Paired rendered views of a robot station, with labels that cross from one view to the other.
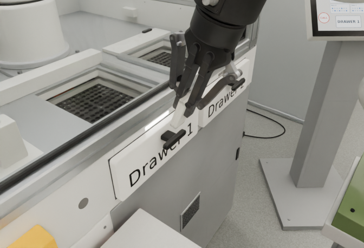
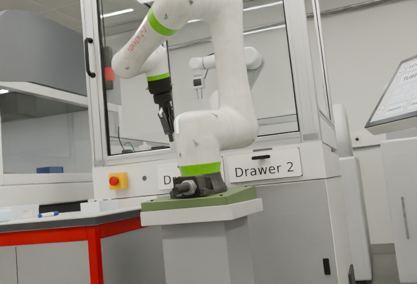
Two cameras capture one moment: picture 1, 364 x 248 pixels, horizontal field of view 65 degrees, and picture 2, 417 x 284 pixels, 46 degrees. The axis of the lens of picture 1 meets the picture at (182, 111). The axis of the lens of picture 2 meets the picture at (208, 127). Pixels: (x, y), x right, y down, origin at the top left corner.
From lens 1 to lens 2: 1.99 m
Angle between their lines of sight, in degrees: 79
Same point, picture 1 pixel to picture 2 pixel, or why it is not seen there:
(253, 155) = not seen: outside the picture
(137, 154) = (169, 167)
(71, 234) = (137, 190)
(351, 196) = not seen: hidden behind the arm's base
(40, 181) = (131, 155)
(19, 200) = (123, 157)
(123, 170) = (160, 170)
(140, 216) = not seen: hidden behind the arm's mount
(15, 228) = (121, 168)
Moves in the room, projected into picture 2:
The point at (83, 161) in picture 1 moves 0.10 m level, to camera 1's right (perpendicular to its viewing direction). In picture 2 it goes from (146, 157) to (151, 155)
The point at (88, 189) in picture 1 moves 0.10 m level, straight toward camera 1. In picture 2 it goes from (147, 172) to (128, 173)
